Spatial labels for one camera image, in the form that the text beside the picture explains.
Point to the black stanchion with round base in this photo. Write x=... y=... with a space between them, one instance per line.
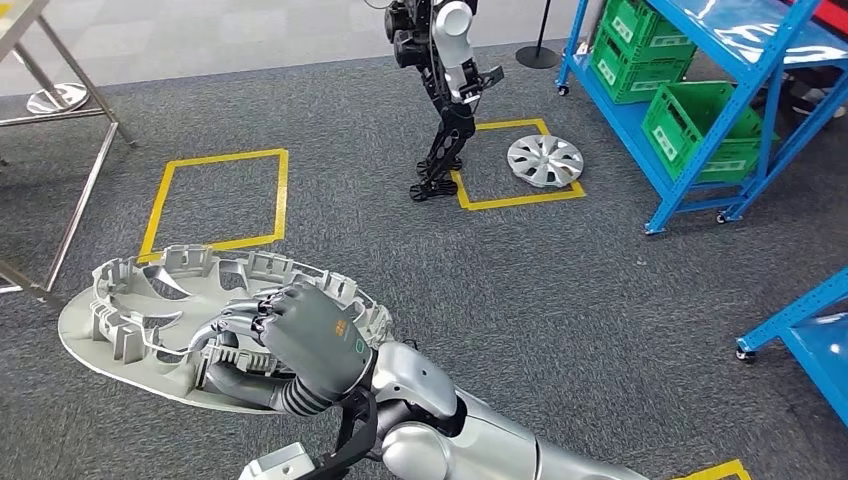
x=536 y=58

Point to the green plastic crate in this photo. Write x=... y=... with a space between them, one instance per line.
x=702 y=132
x=652 y=33
x=636 y=79

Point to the chrome round stanchion base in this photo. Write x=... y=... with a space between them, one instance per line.
x=56 y=99

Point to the grey plastic wheel cover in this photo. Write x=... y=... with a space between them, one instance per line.
x=79 y=324

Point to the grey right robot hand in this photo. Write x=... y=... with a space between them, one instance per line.
x=318 y=344

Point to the silver wheel cover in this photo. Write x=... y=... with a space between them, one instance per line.
x=546 y=161

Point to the pale wrist camera, black bracket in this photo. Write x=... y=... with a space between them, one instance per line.
x=278 y=464

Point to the black and white humanoid robot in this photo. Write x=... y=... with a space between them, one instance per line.
x=454 y=40

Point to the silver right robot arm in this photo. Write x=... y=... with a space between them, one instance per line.
x=477 y=444

